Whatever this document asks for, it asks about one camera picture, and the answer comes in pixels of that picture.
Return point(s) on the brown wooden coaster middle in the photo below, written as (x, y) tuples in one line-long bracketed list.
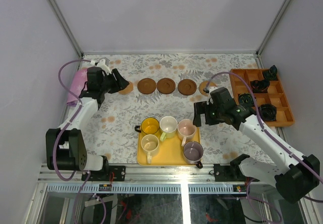
[(166, 86)]

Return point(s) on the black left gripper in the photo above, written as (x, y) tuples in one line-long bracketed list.
[(114, 78)]

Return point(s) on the brown wooden coaster right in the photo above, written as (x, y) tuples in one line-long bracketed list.
[(187, 87)]

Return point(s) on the pink folded cloth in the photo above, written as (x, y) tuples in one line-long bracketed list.
[(77, 86)]

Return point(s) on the pink ceramic mug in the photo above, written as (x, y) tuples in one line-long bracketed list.
[(186, 131)]

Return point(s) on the brown wooden coaster left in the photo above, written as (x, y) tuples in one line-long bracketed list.
[(146, 86)]

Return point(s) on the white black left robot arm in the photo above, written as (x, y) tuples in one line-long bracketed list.
[(65, 147)]

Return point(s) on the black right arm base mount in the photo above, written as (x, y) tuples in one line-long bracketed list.
[(228, 173)]

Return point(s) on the rolled tie with orange pattern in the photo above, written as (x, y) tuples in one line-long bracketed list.
[(260, 86)]

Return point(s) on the rolled dark green tie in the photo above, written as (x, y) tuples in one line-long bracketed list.
[(271, 73)]

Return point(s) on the woven rattan coaster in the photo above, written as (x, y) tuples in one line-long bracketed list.
[(127, 90), (203, 85)]

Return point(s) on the rolled tie with yellow pattern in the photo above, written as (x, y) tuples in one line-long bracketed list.
[(246, 98)]

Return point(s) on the rolled dark speckled tie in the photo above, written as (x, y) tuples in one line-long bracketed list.
[(268, 112)]

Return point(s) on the floral patterned tablecloth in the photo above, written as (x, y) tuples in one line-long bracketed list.
[(110, 132)]

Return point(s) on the brown wooden coaster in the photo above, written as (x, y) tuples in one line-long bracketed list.
[(187, 87), (166, 86), (146, 86)]

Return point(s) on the orange wooden divided organizer box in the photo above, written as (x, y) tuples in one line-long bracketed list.
[(274, 95)]

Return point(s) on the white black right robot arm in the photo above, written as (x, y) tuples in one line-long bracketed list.
[(293, 174)]

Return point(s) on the aluminium front frame rail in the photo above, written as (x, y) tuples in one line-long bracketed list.
[(139, 174)]

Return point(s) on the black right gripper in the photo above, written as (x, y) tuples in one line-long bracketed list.
[(202, 107)]

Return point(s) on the yellow glass mug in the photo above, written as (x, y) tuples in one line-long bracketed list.
[(149, 126)]

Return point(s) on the purple mug black handle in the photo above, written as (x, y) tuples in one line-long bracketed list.
[(193, 153)]

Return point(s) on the cream ceramic mug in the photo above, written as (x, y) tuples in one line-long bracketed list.
[(150, 146)]

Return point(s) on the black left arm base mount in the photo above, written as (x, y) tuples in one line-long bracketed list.
[(111, 173)]

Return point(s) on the white mug green handle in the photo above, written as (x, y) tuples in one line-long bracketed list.
[(168, 126)]

